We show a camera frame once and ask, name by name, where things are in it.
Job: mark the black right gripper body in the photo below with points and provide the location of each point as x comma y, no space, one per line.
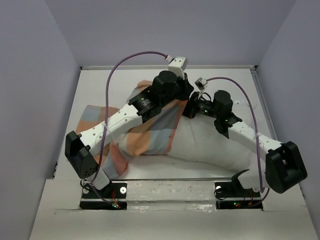
197,106

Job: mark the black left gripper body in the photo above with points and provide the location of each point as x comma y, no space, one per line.
179,92

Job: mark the white pillow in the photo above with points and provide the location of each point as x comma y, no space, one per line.
198,141

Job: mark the colourful checked pillowcase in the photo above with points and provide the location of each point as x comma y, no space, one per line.
152,138

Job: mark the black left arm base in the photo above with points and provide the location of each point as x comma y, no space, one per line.
110,198

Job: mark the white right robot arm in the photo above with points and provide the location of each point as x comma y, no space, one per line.
279,164

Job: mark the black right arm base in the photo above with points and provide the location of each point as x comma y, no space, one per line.
230,195

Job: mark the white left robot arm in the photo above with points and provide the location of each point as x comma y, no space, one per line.
80,148

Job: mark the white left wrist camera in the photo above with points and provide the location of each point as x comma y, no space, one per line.
177,65

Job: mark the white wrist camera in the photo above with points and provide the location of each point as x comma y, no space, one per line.
201,83
177,65

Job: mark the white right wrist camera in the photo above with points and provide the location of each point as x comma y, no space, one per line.
201,83

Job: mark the aluminium table edge rail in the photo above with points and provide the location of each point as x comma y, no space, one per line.
165,67

